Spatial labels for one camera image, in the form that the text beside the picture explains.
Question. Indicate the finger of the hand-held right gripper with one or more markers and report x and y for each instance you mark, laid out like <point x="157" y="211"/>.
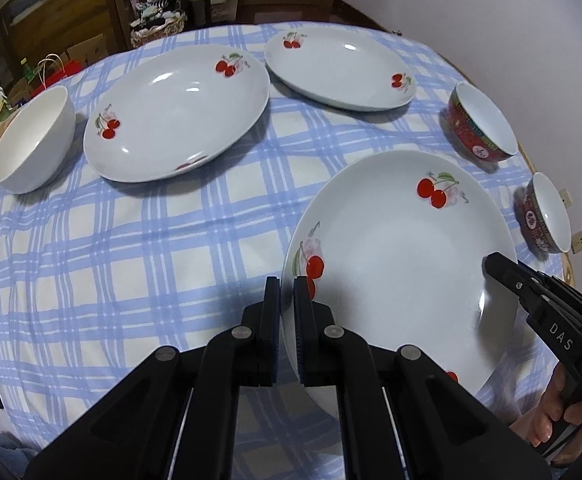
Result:
<point x="556" y="287"/>
<point x="503" y="270"/>

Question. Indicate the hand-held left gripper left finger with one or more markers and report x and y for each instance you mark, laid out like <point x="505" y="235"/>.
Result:
<point x="272" y="320"/>

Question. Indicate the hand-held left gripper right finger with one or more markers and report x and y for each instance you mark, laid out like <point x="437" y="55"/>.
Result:
<point x="301" y="320"/>

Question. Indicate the red patterned bowl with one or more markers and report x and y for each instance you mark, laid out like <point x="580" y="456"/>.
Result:
<point x="551" y="210"/>
<point x="486" y="120"/>

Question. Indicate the white cherry print plate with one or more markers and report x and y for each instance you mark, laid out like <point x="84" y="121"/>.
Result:
<point x="341" y="70"/>
<point x="401" y="270"/>
<point x="171" y="110"/>

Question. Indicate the plain white bowl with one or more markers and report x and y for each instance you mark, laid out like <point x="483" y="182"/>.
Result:
<point x="31" y="145"/>

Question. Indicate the person's right hand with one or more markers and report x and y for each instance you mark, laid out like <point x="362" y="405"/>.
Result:
<point x="546" y="410"/>

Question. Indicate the blue checked blanket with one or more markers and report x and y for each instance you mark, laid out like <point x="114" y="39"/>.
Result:
<point x="171" y="240"/>

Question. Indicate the wicker basket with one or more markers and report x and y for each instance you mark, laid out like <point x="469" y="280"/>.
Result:
<point x="163" y="32"/>

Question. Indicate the white storage box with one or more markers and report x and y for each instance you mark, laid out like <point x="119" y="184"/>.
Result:
<point x="223" y="7"/>

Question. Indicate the red paper bag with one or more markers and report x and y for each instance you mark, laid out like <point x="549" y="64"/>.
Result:
<point x="68" y="69"/>

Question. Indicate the cardboard box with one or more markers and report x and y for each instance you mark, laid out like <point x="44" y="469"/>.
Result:
<point x="91" y="50"/>

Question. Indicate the wooden wardrobe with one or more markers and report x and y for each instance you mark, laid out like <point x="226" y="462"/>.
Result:
<point x="46" y="15"/>

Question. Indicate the wall socket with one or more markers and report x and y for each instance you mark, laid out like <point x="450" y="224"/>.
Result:
<point x="566" y="198"/>
<point x="579" y="242"/>

